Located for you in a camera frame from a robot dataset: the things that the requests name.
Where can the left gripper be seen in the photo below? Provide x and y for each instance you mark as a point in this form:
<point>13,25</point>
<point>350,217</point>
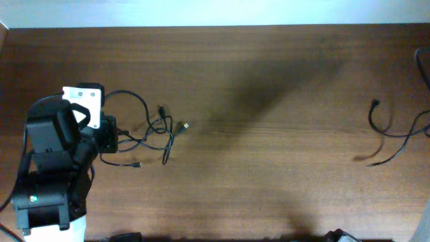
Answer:
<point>109,134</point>

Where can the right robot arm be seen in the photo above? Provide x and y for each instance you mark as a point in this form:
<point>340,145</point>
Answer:
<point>421,233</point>

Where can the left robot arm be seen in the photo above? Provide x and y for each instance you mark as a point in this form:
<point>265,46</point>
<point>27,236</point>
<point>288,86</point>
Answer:
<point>67,132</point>

